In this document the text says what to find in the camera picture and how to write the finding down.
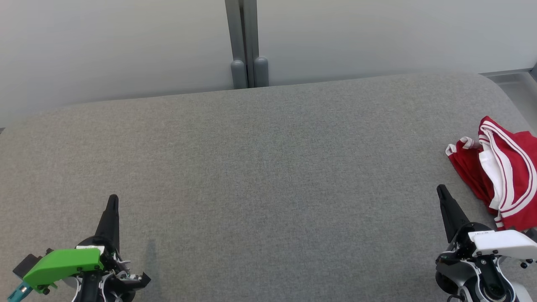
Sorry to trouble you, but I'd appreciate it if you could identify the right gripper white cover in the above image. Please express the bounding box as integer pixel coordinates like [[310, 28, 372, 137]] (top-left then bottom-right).
[[435, 184, 537, 302]]

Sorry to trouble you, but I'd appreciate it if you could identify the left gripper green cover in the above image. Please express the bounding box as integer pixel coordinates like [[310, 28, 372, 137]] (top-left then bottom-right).
[[23, 194, 152, 302]]

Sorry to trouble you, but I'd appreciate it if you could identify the red shorts white waistband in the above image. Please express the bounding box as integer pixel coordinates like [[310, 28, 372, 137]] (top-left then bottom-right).
[[445, 136, 500, 215]]

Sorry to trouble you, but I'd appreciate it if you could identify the red jersey number 23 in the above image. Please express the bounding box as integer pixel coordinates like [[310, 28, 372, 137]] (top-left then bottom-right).
[[478, 116, 537, 232]]

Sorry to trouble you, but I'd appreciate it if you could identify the grey fabric sofa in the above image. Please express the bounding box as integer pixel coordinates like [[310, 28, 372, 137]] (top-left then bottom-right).
[[0, 72, 537, 302]]

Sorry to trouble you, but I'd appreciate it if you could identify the grey cylindrical stopper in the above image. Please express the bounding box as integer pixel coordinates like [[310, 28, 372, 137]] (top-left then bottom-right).
[[230, 60, 247, 90], [253, 56, 269, 88]]

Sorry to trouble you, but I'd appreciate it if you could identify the teal cable connector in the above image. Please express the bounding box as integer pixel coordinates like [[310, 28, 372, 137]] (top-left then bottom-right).
[[7, 280, 33, 302]]

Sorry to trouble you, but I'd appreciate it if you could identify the grey floor rail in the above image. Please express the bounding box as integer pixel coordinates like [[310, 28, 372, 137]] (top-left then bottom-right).
[[479, 63, 537, 82]]

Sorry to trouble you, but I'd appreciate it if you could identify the grey vertical frame post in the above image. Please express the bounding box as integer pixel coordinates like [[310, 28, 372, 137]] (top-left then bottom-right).
[[224, 0, 258, 89]]

